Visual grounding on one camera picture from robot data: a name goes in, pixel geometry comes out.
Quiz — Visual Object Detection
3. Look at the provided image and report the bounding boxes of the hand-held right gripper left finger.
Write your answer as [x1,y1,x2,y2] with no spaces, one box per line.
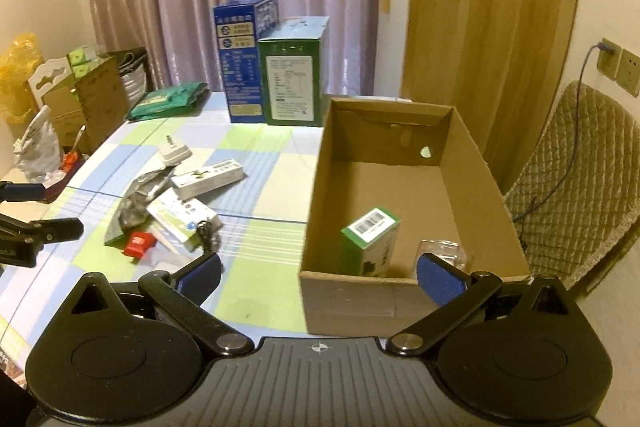
[70,252,254,356]

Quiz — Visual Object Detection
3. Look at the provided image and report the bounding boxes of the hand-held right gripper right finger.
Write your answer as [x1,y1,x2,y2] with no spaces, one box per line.
[387,253,576,355]

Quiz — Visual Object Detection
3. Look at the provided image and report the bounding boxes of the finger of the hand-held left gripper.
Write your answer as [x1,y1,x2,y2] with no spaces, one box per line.
[0,214,84,245]
[0,181,57,204]

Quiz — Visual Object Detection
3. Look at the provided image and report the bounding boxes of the white green medicine box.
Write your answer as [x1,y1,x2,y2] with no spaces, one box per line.
[147,187,222,253]

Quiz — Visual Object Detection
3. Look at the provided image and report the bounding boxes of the silver foil bag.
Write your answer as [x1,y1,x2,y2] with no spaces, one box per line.
[104,167,175,246]

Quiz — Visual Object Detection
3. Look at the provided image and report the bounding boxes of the checkered tablecloth desktop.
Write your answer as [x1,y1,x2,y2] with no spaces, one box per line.
[0,91,416,388]

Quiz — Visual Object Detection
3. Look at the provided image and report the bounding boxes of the clear plastic packet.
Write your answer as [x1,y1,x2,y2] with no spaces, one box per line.
[417,239,477,279]

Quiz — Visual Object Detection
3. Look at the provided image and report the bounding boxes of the small black clip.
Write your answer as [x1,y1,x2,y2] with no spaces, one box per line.
[194,219,217,254]

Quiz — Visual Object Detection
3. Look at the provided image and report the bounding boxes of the crumpled white plastic bag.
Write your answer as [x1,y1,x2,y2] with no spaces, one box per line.
[13,105,64,184]

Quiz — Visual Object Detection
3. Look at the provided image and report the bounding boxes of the white stick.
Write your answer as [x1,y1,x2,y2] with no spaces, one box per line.
[151,229,177,254]

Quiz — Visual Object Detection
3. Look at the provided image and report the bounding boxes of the small red object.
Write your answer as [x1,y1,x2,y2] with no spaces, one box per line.
[124,232,157,261]

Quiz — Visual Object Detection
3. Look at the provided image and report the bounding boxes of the green white barcode box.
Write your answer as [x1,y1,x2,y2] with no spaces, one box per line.
[341,207,402,278]

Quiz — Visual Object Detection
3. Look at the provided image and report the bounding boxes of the white leaf print medicine box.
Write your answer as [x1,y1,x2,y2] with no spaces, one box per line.
[171,159,245,200]

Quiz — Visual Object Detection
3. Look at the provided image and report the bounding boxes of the brown storage cardboard box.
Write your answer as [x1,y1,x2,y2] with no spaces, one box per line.
[42,56,132,156]

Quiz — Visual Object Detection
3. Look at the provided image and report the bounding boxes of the yellow plastic bag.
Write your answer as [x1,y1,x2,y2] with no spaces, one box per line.
[0,32,45,124]

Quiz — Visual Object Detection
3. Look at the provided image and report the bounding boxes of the white charger plug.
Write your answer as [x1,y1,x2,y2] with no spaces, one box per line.
[157,134,194,168]

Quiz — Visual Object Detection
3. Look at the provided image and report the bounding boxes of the small green white boxes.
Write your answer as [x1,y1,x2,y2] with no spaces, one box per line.
[67,46,102,78]

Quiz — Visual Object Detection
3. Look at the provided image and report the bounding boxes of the striped shopping bag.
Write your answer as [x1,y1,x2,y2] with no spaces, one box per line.
[106,48,152,108]

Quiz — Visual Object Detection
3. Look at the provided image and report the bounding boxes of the green plastic packets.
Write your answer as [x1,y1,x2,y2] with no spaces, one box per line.
[124,81,210,123]

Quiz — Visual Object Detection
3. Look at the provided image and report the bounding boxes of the chair with quilted cover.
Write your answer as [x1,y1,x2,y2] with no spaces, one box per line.
[504,79,640,293]

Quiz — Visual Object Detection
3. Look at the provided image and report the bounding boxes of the tall green carton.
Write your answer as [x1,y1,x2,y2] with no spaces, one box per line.
[257,16,331,128]

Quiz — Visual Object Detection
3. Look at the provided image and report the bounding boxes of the tall blue carton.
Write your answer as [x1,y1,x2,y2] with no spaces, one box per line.
[213,0,280,124]

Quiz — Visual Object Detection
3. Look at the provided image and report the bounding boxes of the brown curtain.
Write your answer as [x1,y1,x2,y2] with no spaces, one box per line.
[401,0,569,195]

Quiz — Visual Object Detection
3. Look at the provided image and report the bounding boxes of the white carton with handle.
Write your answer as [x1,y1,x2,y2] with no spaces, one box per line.
[27,59,77,108]

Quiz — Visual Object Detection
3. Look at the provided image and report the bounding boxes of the blue cable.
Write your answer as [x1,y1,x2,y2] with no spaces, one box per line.
[515,41,610,224]

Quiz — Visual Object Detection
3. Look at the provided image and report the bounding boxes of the beige wall socket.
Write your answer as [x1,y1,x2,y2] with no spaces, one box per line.
[597,38,640,98]

